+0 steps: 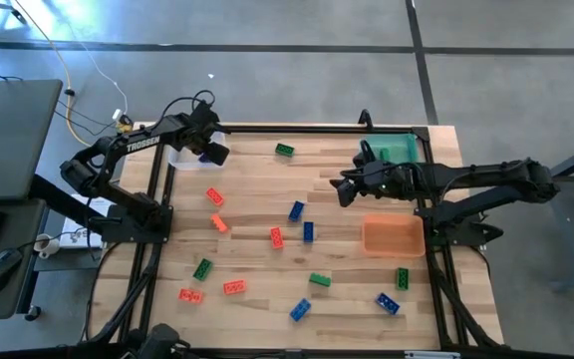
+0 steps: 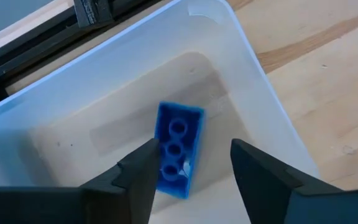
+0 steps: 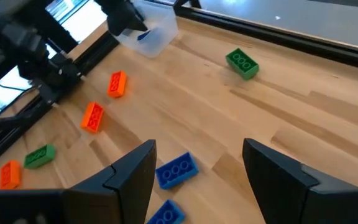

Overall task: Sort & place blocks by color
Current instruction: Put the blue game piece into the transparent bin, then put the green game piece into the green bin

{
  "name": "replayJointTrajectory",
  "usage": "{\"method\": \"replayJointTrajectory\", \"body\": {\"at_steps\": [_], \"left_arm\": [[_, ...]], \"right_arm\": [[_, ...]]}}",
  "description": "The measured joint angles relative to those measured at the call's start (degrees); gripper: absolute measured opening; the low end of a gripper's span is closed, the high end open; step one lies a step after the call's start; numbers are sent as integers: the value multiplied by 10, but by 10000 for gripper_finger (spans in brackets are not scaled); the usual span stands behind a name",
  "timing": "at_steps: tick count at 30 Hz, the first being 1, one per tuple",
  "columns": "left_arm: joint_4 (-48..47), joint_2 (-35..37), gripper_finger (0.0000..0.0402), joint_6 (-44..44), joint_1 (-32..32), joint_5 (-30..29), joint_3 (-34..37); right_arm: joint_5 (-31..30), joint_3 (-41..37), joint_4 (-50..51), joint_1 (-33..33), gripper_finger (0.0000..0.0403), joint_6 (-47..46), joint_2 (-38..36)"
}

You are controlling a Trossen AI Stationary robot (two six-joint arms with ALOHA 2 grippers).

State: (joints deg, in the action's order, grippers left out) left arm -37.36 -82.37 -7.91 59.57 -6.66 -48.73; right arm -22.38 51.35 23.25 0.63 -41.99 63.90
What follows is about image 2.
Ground blue toy building block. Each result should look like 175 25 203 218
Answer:
154 101 205 200

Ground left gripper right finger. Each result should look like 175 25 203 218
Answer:
230 138 358 224

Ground clear white plastic bin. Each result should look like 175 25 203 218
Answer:
0 0 320 224

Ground black frame clamp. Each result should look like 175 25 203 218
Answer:
73 0 115 29

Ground black aluminium table frame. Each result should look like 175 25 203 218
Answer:
0 0 164 111

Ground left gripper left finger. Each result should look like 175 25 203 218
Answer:
0 138 161 224

